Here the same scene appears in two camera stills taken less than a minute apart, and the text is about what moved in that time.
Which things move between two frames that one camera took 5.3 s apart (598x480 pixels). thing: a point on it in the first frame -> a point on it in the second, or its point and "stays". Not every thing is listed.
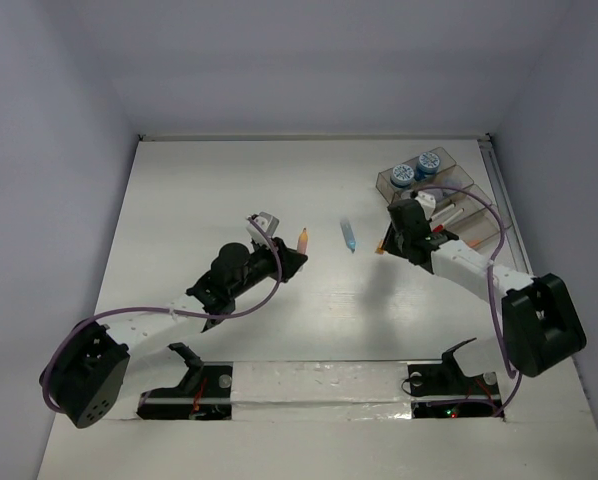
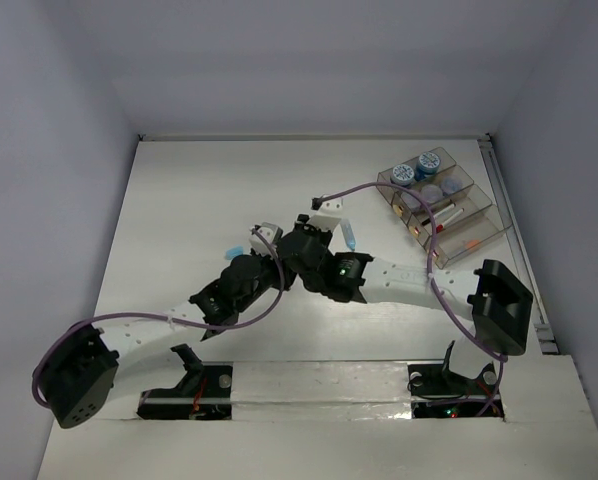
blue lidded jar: (402, 176) stays
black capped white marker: (444, 209) stays
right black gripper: (390, 242) -> (308, 229)
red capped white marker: (440, 227) stays
